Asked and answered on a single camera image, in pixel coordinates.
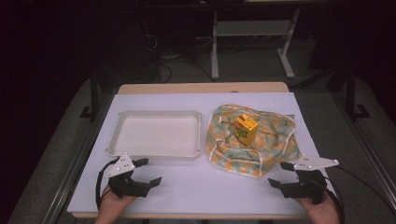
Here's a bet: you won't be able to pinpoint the aluminium frame rail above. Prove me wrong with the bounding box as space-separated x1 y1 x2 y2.
330 92 396 204
41 92 117 224

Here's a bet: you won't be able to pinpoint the black floor cables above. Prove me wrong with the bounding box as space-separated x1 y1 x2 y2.
140 12 217 84

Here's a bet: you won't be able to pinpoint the black metal stand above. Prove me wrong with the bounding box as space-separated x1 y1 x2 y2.
342 63 372 121
78 69 101 123

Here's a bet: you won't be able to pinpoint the white table cover sheet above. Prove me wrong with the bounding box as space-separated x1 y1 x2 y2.
66 91 336 217

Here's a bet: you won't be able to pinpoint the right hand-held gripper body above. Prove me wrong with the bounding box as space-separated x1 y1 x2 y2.
281 156 340 205

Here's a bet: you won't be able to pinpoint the person's right hand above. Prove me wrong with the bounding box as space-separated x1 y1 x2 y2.
294 190 341 224

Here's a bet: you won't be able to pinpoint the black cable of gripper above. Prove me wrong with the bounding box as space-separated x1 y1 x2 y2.
95 157 121 211
323 165 396 224

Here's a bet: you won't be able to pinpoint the person's left hand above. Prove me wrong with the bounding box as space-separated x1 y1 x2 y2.
98 186 136 218

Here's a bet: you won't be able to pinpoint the yellow drink carton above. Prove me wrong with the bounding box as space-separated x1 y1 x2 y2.
233 113 260 147

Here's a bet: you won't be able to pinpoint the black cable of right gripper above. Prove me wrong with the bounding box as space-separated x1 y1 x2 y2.
323 165 396 224

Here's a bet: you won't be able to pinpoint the orange and green patterned cloth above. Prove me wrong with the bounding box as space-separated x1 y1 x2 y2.
205 104 302 179

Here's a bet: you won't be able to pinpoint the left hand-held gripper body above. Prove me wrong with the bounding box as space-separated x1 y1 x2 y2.
106 152 151 199

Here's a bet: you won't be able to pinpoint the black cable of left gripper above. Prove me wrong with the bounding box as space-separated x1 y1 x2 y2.
95 157 121 211

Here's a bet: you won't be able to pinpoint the white plastic tray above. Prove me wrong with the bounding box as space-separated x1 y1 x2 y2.
106 109 203 161

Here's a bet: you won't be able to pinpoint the white metal stand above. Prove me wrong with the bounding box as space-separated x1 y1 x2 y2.
210 7 302 80

